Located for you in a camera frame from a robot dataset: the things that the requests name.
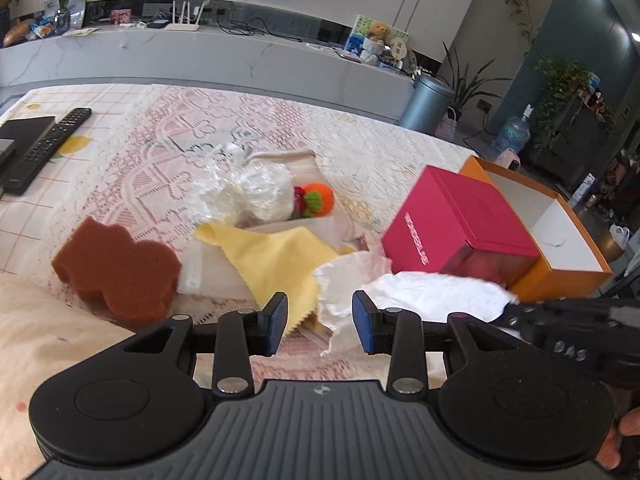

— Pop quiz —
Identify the long-leaf potted plant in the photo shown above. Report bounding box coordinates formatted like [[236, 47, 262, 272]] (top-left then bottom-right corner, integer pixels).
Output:
[[440, 42, 511, 121]]

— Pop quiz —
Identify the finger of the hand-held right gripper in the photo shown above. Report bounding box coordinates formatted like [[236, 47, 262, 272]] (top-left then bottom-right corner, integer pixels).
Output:
[[500, 301, 538, 332]]

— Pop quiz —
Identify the grey wrapped flower pot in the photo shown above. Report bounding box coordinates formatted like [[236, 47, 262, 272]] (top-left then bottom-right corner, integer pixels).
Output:
[[361, 37, 386, 65]]

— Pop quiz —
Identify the green picture board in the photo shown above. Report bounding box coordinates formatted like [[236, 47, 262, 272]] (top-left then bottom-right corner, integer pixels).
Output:
[[345, 14, 411, 56]]

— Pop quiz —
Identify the white tissue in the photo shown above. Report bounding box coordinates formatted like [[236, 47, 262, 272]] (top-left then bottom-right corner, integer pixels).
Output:
[[312, 252, 396, 357]]

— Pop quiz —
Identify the white paper towel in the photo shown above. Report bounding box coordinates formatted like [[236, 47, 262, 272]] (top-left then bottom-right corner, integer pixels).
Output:
[[370, 270, 521, 328]]

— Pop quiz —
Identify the orange cardboard box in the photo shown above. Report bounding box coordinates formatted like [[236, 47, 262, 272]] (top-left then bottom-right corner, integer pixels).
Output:
[[459, 155, 615, 306]]

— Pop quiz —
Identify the person's right hand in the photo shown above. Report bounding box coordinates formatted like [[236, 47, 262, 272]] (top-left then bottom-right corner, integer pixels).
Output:
[[597, 405, 640, 476]]

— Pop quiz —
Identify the checkered tablecloth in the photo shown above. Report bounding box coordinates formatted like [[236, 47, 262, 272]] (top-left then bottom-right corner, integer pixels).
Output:
[[0, 85, 201, 281]]

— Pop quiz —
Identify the grey trash can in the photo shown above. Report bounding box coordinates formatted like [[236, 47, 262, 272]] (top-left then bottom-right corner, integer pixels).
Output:
[[400, 72, 457, 136]]

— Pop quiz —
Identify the black remote control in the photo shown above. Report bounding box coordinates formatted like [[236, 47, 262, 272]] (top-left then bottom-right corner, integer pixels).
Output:
[[0, 108, 93, 196]]

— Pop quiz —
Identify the pink box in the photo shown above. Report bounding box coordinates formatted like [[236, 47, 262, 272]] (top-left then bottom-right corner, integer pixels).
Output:
[[381, 165, 541, 286]]

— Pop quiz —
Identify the brown sponge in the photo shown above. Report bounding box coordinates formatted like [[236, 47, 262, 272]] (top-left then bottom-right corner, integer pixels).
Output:
[[51, 216, 182, 333]]

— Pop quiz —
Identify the cream fabric strip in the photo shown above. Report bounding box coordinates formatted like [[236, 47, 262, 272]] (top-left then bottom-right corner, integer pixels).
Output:
[[177, 232, 261, 306]]

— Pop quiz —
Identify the blue water jug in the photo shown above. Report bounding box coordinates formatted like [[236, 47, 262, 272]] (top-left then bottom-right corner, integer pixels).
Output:
[[492, 104, 532, 153]]

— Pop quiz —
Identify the white marble tv cabinet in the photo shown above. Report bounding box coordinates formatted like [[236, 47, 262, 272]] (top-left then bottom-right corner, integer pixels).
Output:
[[0, 0, 426, 126]]

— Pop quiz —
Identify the pink space heater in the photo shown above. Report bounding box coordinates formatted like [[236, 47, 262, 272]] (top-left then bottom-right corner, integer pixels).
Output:
[[495, 149, 523, 171]]

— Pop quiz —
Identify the clear plastic bag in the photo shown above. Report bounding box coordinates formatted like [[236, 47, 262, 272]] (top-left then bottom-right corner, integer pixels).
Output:
[[240, 162, 296, 221], [187, 162, 246, 226]]

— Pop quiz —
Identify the yellow cloth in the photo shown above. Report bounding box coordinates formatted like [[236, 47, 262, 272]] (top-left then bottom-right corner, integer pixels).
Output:
[[194, 222, 346, 338]]

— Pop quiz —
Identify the white router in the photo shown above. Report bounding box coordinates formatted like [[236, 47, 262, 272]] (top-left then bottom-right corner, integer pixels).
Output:
[[164, 0, 207, 32]]

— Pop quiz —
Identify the beige drawstring bag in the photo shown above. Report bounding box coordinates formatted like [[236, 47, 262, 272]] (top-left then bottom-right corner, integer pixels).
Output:
[[240, 149, 351, 256]]

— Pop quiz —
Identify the hanging vine plant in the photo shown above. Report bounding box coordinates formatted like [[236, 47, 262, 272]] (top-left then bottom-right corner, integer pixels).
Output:
[[495, 0, 541, 56]]

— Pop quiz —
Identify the woven basket bag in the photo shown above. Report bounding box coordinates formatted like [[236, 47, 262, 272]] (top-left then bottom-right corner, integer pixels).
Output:
[[434, 107, 458, 142]]

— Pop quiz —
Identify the black cabinet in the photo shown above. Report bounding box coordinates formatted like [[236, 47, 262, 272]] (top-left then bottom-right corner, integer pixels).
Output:
[[525, 92, 621, 186]]

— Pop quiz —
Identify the orange knitted toy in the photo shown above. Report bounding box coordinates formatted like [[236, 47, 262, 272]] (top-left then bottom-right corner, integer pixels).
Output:
[[291, 182, 341, 218]]

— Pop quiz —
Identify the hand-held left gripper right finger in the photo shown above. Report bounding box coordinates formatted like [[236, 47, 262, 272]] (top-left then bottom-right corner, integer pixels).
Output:
[[351, 290, 523, 396]]

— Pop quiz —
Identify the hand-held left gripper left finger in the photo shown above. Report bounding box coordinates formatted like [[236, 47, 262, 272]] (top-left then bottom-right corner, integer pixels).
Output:
[[122, 291, 289, 396]]

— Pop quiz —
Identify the black set-top box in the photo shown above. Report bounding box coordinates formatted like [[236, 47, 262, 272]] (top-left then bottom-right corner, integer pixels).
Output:
[[0, 116, 57, 166]]

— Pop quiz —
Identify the leafy potted plant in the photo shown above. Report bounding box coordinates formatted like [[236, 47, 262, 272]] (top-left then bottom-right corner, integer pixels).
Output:
[[532, 55, 616, 151]]

